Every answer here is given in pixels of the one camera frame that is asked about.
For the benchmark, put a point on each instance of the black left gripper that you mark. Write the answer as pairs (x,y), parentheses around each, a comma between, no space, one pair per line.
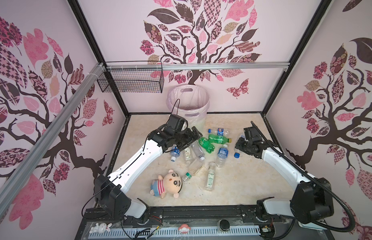
(190,138)

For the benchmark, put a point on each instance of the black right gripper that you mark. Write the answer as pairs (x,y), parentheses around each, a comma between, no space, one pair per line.
(238,144)

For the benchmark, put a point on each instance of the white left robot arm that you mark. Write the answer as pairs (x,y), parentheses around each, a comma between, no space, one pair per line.
(110,191)

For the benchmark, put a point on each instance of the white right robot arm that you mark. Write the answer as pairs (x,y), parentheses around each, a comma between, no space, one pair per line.
(309,203)

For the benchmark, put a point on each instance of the white ribbed trash bin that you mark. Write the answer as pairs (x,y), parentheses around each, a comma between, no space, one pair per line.
(197,120)

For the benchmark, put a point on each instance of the blue cap small bottle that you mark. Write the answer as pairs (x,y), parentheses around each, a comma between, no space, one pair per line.
(175,153)

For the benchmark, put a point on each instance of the green white label bottle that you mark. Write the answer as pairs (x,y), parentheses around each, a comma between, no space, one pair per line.
(188,156)

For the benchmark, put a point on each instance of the tall clear bottle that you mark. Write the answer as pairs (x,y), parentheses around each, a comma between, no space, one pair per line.
(198,151)

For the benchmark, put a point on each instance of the blue label water bottle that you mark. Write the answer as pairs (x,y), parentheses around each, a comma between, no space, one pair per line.
(222,155)

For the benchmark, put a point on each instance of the green plastic bottle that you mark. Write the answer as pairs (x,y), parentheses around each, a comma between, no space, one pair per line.
(206,144)

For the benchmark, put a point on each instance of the small blue label bottle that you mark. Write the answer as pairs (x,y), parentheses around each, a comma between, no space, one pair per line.
(219,131)

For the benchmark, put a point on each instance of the green bottle yellow cap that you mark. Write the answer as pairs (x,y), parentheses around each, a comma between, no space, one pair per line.
(217,139)

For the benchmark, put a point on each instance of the clear bottle green cap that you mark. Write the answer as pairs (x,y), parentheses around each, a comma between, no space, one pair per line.
(186,178)

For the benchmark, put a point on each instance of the cartoon boy plush doll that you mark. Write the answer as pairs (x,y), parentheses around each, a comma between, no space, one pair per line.
(171,184)

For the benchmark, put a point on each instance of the clear bottle green label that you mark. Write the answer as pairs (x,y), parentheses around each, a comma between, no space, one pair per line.
(210,177)

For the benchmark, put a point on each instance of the black round knob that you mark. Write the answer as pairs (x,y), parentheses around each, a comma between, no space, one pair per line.
(223,225)

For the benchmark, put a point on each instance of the red white small figurine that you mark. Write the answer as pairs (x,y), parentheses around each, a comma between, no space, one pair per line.
(184,229)

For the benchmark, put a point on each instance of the white vent strip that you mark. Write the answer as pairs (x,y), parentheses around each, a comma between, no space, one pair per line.
(174,232)

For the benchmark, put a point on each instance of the white bunny figurine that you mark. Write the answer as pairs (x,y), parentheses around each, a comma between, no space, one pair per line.
(101,228)

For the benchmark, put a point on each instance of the black wire basket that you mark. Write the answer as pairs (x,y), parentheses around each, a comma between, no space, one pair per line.
(132,77)

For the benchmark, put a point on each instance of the aluminium rail back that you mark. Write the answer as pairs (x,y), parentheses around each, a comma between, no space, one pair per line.
(216,66)

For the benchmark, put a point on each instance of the aluminium rail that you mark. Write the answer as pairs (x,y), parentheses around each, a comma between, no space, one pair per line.
(216,66)
(18,179)

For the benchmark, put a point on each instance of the aluminium rail left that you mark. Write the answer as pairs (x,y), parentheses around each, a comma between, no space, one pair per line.
(18,179)

